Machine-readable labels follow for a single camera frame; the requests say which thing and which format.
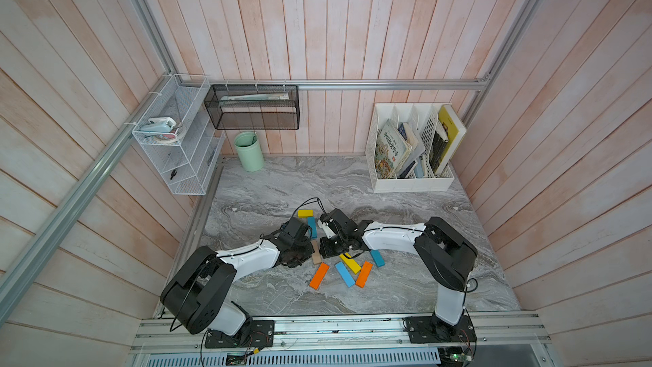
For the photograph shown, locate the natural wood block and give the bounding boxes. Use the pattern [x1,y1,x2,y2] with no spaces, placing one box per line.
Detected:
[311,240,323,265]

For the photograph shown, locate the teal block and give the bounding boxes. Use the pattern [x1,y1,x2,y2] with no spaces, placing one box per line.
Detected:
[307,217,318,240]
[370,250,385,268]

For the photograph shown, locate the short yellow block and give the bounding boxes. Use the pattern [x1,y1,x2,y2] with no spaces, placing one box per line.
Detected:
[296,209,314,219]

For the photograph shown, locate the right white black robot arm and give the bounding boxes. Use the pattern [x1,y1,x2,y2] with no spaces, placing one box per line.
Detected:
[318,210,478,328]

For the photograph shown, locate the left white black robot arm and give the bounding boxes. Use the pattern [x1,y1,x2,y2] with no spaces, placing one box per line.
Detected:
[160,236,314,338]

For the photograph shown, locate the long yellow block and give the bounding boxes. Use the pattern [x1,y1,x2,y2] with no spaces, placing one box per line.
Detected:
[340,254,362,275]

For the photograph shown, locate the orange block left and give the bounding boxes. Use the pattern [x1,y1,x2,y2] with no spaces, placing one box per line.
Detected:
[309,263,329,290]

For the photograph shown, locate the orange block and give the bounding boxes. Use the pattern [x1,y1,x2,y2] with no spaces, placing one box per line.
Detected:
[309,263,329,290]
[355,261,373,288]

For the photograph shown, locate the light blue block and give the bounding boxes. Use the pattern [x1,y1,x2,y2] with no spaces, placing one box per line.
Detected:
[336,262,355,287]

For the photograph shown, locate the orange block right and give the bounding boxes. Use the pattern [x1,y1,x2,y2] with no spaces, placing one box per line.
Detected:
[355,261,373,288]

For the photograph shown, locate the illustrated children's book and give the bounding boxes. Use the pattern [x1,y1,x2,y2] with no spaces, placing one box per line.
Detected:
[375,120,413,179]

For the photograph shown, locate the grey blue books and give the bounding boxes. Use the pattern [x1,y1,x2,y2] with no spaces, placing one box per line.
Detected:
[397,122,425,178]

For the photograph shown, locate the white file organizer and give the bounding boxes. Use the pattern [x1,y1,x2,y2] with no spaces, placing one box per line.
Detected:
[365,104,454,193]

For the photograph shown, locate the mint green cup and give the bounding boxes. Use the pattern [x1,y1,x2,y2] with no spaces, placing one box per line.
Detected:
[234,132,264,173]

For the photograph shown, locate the papers in black basket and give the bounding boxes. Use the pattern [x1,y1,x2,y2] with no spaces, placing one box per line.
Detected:
[218,93,290,107]

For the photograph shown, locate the yellow book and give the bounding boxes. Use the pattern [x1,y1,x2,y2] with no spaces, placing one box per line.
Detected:
[431,104,467,177]

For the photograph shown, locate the white tape dispenser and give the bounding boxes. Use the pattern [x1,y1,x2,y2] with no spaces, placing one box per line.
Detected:
[138,117,178,144]

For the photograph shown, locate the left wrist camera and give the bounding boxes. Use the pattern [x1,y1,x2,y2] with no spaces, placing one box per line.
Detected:
[279,217,311,246]

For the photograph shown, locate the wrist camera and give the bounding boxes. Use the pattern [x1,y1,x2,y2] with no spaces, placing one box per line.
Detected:
[279,217,311,246]
[319,209,358,236]

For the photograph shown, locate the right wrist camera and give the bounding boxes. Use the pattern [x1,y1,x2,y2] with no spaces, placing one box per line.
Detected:
[319,209,358,236]

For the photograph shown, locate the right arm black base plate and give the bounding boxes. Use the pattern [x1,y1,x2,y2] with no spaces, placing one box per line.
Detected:
[403,314,477,344]

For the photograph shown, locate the black mesh wall basket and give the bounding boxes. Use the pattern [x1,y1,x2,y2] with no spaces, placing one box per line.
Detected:
[204,84,301,130]

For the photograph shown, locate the white wire shelf rack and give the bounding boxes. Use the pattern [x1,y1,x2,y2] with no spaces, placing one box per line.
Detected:
[132,74,226,195]

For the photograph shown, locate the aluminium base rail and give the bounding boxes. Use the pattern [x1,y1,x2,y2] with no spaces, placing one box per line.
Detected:
[130,311,552,354]

